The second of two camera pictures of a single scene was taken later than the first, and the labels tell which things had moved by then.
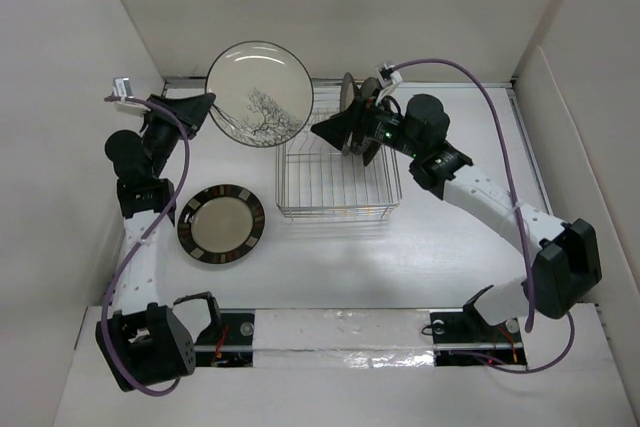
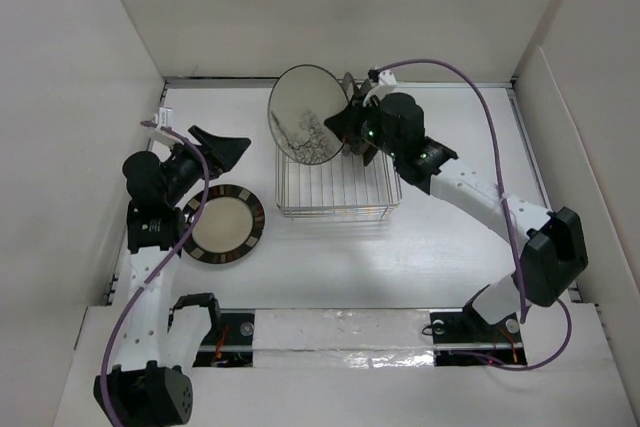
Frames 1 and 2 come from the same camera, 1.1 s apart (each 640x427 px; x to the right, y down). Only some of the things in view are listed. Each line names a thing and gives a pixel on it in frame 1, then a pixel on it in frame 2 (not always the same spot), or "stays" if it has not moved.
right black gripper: [358, 121] stays
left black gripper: [190, 111] -> [224, 150]
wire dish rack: [315, 180] stays
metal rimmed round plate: [349, 93] stays
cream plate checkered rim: [220, 223] stays
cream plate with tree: [263, 94] -> [304, 97]
